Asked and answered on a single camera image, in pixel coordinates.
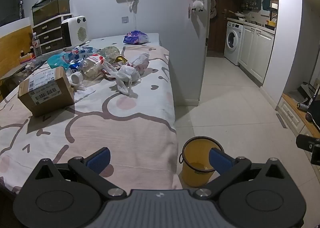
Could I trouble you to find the white cup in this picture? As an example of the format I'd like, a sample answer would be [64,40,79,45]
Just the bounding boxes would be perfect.
[71,71,84,85]

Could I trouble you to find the white plastic bag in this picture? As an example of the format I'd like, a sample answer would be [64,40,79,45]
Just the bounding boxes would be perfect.
[101,64,142,96]

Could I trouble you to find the purple tissue pack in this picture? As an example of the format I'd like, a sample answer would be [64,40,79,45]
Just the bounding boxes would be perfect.
[123,30,150,45]

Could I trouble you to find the hanging bags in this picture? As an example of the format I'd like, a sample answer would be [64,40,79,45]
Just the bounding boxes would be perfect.
[209,0,218,19]

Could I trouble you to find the clear water bottle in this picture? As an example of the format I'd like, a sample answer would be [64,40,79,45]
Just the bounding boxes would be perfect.
[32,32,42,58]

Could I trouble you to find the white washing machine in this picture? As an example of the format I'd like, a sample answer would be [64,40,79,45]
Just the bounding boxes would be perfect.
[224,21,244,66]

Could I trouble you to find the yellow plastic bucket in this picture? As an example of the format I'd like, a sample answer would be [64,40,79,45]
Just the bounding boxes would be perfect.
[179,136,225,188]

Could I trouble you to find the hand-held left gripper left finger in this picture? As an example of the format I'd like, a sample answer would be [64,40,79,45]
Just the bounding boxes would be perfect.
[25,146,127,200]

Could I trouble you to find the white plush sheep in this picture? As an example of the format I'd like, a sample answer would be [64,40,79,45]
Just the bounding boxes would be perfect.
[191,0,204,13]

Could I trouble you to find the white bed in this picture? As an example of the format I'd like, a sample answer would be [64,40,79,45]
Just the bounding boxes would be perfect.
[85,33,160,48]

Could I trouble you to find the grey board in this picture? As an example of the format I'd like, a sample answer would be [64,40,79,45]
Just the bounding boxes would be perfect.
[0,63,33,79]

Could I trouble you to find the glass fish tank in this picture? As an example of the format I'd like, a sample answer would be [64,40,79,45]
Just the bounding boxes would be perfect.
[31,0,70,27]

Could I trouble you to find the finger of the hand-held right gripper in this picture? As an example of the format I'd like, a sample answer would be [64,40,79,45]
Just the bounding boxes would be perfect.
[296,134,320,153]

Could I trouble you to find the clear plastic jar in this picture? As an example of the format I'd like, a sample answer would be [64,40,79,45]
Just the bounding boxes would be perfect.
[99,46,120,60]

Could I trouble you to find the dark cloth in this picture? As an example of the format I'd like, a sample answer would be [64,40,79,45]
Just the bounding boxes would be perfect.
[304,93,320,130]

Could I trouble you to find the clear bottle with red label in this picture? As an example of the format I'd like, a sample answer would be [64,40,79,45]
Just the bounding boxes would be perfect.
[78,53,113,80]

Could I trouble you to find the clear plastic bag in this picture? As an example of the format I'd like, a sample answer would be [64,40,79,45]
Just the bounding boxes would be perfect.
[127,53,150,77]

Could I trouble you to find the teal plastic wrapper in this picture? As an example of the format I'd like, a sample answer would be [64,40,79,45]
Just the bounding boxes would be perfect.
[47,52,73,72]

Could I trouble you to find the blue and white snack packet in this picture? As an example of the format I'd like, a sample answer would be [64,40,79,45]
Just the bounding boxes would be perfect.
[74,46,100,56]

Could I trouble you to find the white heater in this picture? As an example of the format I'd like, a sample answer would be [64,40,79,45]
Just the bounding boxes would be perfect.
[61,15,91,48]

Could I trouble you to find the white lower kitchen cabinets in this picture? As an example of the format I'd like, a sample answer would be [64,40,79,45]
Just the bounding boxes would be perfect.
[238,24,276,85]

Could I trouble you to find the brown cardboard box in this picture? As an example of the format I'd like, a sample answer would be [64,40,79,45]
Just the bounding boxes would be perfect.
[17,66,75,118]

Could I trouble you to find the brown door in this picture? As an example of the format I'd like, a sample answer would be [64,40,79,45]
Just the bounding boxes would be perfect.
[207,0,230,56]

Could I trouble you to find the wooden platform with drawers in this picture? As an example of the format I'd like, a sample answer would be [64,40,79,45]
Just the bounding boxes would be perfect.
[276,93,320,139]

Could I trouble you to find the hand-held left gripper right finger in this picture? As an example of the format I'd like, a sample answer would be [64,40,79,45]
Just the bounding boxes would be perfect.
[194,147,294,200]

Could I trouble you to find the dark drawer cabinet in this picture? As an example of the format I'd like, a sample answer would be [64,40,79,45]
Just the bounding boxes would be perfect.
[32,14,73,56]

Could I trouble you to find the blue and red snack packet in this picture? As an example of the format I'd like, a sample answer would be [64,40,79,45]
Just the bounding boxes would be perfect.
[65,55,84,70]

